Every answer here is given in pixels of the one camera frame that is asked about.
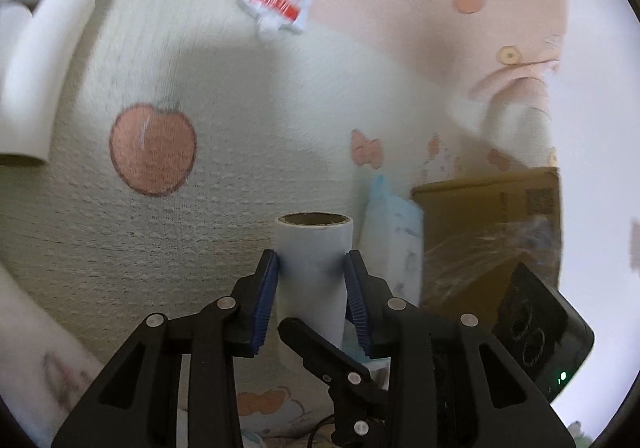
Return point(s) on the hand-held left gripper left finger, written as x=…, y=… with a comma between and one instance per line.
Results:
x=264, y=308

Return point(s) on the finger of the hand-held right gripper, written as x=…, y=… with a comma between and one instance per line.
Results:
x=325, y=353

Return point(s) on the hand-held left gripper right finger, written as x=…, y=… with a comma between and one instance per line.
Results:
x=356, y=313

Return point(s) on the white paper tube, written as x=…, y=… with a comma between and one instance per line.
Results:
x=312, y=268

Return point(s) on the light blue tissue pack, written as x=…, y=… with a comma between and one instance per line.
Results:
x=395, y=248

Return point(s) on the brown cardboard box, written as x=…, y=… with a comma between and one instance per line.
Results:
x=465, y=228

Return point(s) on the pink printed blanket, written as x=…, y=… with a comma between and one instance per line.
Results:
x=225, y=153

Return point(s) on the cream printed pillow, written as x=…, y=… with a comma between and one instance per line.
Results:
x=30, y=353

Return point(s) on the pile of white tubes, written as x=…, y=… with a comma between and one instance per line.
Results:
x=40, y=58

